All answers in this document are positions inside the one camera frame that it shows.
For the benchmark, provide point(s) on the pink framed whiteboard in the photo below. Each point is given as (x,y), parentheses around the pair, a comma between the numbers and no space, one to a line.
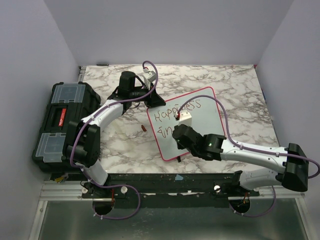
(205,115)

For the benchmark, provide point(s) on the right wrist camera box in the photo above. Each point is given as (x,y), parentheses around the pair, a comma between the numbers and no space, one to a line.
(185,118)

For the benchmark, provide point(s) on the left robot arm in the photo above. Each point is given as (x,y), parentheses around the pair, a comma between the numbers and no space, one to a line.
(83,137)

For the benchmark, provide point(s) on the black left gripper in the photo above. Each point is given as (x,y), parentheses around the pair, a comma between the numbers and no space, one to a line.
(153,99)

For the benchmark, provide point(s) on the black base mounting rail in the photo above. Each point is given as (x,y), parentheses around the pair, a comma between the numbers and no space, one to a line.
(168,190)

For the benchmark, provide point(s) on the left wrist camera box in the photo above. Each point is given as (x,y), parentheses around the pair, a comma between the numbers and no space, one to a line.
(149,77)

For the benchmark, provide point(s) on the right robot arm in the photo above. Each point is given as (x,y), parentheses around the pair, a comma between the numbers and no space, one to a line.
(279,166)

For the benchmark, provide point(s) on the black plastic toolbox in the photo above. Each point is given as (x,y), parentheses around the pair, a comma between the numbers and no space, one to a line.
(68,101)

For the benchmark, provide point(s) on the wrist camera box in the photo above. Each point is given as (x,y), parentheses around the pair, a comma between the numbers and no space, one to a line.
(149,77)
(185,118)

